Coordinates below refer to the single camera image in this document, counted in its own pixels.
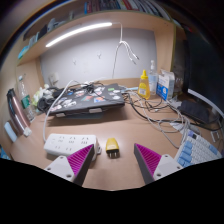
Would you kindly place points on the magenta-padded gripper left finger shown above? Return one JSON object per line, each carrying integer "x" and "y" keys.
{"x": 73, "y": 165}

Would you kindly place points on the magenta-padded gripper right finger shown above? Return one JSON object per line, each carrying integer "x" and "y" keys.
{"x": 155, "y": 163}

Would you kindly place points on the yellow charger block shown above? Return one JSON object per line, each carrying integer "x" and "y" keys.
{"x": 112, "y": 145}

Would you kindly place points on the white power strip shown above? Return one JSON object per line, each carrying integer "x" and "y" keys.
{"x": 68, "y": 142}

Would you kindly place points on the blue and white keyboard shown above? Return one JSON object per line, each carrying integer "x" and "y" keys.
{"x": 198, "y": 150}

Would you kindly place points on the small white adapter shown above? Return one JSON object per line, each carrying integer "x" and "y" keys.
{"x": 27, "y": 132}

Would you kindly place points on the black pouch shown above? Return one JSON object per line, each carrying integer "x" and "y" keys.
{"x": 195, "y": 111}

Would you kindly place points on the black sticker-covered laptop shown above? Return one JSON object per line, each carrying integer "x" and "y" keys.
{"x": 88, "y": 100}

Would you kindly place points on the black headphones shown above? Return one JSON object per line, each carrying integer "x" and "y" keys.
{"x": 45, "y": 103}

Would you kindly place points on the white rounded case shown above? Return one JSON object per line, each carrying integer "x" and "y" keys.
{"x": 10, "y": 132}

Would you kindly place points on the pink thermos flask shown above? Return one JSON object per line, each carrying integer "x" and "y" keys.
{"x": 17, "y": 113}

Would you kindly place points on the yellow squeeze bottle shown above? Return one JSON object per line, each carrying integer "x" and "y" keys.
{"x": 144, "y": 87}

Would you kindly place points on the blue and white box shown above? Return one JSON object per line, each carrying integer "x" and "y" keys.
{"x": 165, "y": 86}

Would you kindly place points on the white flower bunch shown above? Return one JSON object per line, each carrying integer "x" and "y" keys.
{"x": 40, "y": 95}

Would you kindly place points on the clear pump bottle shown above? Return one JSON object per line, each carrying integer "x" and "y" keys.
{"x": 153, "y": 80}

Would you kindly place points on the black monitor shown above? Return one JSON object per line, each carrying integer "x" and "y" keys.
{"x": 206, "y": 73}

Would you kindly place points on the white LED light bar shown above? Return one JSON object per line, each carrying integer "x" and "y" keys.
{"x": 78, "y": 31}

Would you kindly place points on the white wall socket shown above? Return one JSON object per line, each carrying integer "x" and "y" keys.
{"x": 54, "y": 79}

